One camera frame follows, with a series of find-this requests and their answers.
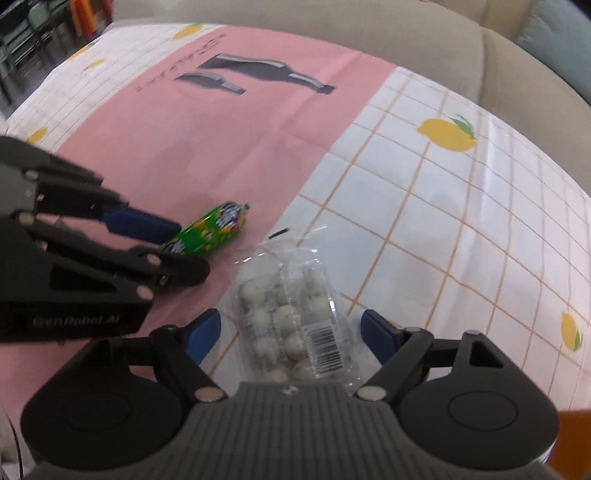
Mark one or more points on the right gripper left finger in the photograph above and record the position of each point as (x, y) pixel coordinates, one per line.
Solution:
(178, 352)

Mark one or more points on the red orange stools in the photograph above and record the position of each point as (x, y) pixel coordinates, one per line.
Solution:
(90, 17)

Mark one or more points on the teal cushion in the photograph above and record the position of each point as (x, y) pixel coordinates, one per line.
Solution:
(558, 35)

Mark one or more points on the green sausage stick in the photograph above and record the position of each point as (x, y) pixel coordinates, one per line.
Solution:
(210, 232)

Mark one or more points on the clear pack white candies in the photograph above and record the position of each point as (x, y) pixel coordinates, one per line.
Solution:
(292, 325)

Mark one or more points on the pink checkered tablecloth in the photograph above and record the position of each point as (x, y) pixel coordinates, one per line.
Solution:
(423, 206)

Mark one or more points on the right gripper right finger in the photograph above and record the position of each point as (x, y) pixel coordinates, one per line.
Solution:
(401, 353)

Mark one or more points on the beige sofa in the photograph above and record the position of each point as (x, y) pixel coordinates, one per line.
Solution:
(467, 46)

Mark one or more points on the orange storage box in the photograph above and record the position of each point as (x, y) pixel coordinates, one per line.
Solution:
(571, 455)

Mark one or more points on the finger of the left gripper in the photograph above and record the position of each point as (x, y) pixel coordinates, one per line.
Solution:
(139, 225)

